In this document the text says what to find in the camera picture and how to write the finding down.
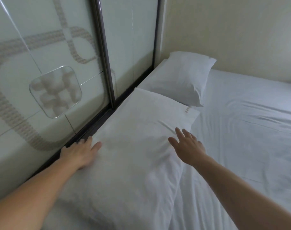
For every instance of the person's left hand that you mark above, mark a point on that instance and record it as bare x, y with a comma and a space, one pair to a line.
76, 154

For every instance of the person's right hand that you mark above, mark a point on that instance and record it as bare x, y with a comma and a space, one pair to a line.
189, 149

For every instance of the person's left thumb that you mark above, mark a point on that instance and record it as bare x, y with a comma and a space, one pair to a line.
95, 146

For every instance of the person's right middle finger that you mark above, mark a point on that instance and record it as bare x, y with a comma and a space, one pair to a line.
187, 133

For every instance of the person's right thumb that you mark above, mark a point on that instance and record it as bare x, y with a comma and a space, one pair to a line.
174, 143

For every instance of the large white pillow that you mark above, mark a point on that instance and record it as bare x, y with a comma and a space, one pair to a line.
136, 153

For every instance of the person's left forearm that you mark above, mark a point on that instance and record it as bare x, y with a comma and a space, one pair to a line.
33, 194

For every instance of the person's right forearm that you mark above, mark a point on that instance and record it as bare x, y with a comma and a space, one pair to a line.
243, 196

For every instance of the dark wardrobe door track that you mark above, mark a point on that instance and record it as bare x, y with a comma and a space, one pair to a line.
97, 126

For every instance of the small white pillow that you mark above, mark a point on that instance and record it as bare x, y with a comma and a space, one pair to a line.
181, 79

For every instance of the white bed sheet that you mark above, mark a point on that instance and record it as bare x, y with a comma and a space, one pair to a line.
243, 122

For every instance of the clear square door ornament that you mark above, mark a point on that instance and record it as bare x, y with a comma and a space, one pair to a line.
55, 92

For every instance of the plain frosted glass wardrobe door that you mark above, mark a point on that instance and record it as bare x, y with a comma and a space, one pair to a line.
131, 38

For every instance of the patterned frosted glass wardrobe door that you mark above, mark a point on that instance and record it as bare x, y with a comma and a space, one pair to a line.
40, 33

